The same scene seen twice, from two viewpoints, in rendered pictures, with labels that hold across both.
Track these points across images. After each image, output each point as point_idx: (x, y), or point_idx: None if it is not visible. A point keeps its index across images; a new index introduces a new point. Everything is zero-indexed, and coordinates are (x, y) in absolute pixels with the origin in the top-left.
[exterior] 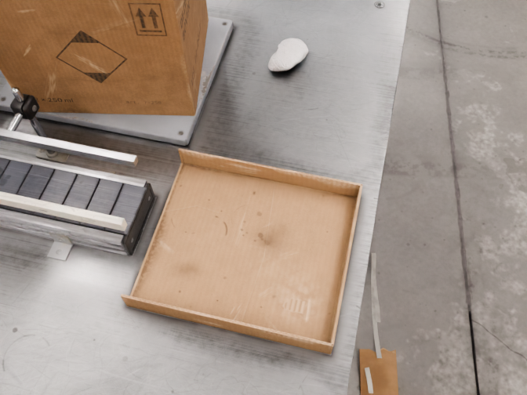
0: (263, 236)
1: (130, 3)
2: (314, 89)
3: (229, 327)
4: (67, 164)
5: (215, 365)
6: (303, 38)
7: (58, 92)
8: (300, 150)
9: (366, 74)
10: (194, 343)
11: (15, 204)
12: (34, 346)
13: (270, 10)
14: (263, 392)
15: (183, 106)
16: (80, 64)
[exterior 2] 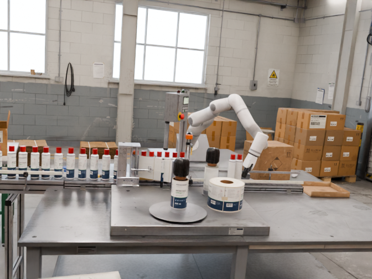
0: (321, 190)
1: (287, 150)
2: (304, 179)
3: (331, 195)
4: None
5: (334, 199)
6: None
7: (266, 174)
8: None
9: (310, 177)
10: (327, 198)
11: (282, 181)
12: (302, 200)
13: None
14: (345, 200)
15: (288, 176)
16: (273, 165)
